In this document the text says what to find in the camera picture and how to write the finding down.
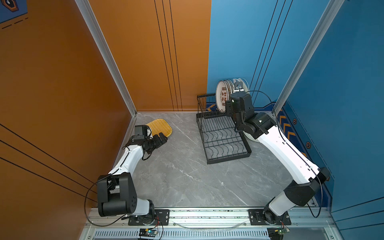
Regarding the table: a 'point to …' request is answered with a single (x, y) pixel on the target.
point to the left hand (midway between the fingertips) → (162, 140)
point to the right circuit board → (277, 233)
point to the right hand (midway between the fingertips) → (233, 100)
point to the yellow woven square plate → (159, 125)
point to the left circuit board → (148, 232)
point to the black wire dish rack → (221, 141)
